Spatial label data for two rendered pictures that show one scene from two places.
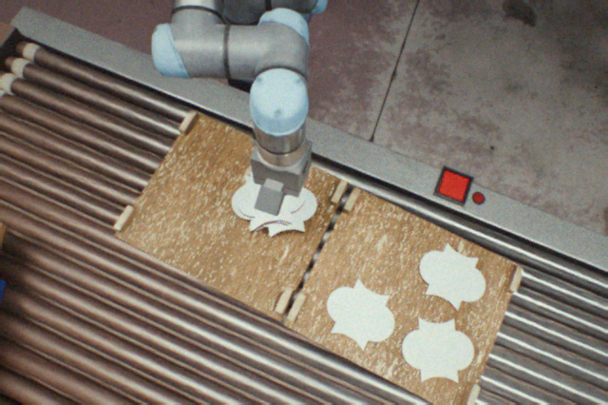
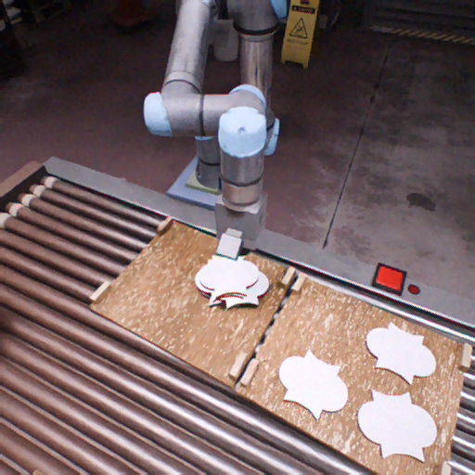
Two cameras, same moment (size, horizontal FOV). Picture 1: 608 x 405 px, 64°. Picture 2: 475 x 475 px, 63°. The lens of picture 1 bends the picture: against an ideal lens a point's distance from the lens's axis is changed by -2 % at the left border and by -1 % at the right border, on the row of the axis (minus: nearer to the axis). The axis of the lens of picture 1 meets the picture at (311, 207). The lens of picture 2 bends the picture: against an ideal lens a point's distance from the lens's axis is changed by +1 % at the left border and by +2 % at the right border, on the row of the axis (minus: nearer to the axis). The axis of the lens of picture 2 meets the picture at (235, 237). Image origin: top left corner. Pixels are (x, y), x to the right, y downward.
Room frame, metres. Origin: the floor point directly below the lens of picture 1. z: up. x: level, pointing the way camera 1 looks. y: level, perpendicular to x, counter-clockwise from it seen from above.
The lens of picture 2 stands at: (-0.19, -0.01, 1.75)
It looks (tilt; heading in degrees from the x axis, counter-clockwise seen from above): 48 degrees down; 9
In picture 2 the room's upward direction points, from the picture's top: straight up
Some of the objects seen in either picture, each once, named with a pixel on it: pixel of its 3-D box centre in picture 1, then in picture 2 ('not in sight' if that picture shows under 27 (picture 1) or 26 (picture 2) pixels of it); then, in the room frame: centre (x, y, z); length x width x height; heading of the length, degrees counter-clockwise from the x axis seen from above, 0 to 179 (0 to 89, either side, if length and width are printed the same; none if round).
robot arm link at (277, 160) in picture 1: (278, 139); (239, 183); (0.35, 0.06, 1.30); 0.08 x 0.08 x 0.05
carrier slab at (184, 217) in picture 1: (234, 209); (197, 289); (0.35, 0.17, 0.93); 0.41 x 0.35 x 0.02; 70
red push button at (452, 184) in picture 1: (452, 186); (389, 278); (0.47, -0.33, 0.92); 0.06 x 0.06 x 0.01; 73
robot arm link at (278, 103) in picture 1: (279, 110); (242, 146); (0.35, 0.06, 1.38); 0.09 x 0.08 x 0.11; 4
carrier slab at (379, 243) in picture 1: (406, 295); (355, 369); (0.20, -0.22, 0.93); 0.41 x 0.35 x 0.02; 69
